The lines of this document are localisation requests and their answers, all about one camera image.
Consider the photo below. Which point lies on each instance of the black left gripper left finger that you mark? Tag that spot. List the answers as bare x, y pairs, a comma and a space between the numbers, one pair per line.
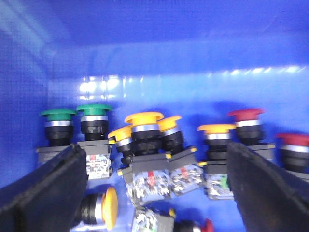
46, 200

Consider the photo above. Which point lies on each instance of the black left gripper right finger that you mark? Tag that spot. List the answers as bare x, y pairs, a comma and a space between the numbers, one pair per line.
269, 198

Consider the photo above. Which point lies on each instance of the blue source crate with buttons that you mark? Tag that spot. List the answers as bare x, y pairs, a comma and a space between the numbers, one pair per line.
196, 58

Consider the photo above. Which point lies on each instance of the yellow button lying sideways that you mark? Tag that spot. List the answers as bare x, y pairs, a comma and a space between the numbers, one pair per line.
98, 211

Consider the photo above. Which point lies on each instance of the red push button front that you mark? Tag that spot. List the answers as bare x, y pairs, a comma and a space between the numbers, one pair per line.
294, 154

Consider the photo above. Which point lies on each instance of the red push button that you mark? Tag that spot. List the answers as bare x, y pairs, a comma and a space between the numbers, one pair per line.
294, 154
250, 131

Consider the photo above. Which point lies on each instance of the red push button rear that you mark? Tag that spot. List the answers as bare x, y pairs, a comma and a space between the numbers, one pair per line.
250, 131

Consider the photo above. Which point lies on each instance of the green button far left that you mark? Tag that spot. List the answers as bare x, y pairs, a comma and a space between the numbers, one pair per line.
58, 130

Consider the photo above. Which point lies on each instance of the green button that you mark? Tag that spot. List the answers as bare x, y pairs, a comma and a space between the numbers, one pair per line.
95, 127
58, 130

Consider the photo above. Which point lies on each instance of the yellow button leaning small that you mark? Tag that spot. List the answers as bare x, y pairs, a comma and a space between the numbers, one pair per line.
123, 141

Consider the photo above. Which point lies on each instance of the red button lying bottom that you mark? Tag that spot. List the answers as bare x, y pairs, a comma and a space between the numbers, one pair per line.
149, 220

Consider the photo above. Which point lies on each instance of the yellow push button upright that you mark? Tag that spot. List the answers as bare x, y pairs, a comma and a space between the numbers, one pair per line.
146, 175

